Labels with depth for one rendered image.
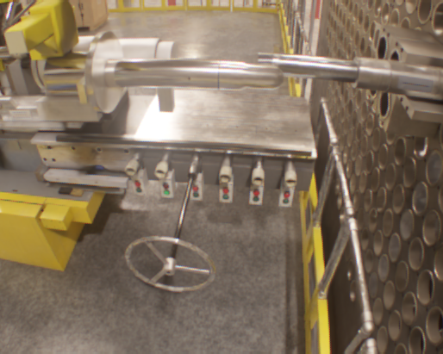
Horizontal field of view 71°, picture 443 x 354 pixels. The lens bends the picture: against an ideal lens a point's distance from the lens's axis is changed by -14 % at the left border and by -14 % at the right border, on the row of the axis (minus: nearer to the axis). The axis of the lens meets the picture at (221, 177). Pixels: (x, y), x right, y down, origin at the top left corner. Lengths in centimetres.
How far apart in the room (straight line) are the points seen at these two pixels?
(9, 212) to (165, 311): 121
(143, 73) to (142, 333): 155
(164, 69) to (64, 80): 49
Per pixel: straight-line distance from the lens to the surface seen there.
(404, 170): 302
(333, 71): 192
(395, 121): 241
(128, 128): 230
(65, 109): 209
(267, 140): 204
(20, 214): 241
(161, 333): 232
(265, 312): 238
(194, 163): 193
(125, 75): 164
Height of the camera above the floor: 210
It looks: 41 degrees down
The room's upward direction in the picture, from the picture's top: straight up
